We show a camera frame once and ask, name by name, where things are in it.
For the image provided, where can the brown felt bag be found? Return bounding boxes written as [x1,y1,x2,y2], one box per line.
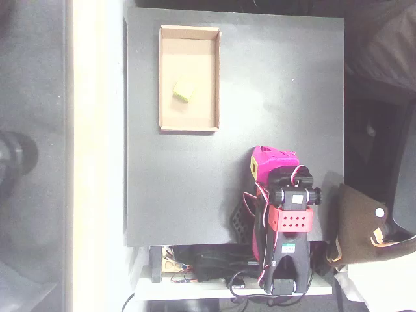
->
[326,183,416,268]

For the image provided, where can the small black connector box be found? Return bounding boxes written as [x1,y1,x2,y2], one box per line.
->
[224,276,246,289]

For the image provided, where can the white sheet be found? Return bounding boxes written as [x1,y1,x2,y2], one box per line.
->
[334,262,416,312]

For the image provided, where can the green cube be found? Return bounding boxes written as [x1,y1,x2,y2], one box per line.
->
[172,79,195,103]

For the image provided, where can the black power adapter bundle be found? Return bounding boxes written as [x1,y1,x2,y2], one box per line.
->
[172,244,261,283]

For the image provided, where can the white shelf board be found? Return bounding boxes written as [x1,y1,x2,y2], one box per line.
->
[133,246,333,302]

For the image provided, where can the grey curved chair part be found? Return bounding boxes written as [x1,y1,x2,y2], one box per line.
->
[388,103,416,237]

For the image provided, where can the black looped cable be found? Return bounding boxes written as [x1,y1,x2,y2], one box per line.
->
[229,269,316,306]

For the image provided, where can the light wooden piece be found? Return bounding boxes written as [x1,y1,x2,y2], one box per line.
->
[162,250,183,273]

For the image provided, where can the cardboard box tray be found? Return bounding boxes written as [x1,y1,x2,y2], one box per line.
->
[158,25,222,133]

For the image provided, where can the small circuit board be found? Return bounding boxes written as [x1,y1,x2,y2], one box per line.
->
[170,275,196,285]

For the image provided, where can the black perforated arm base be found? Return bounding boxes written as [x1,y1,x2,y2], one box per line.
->
[229,194,257,245]

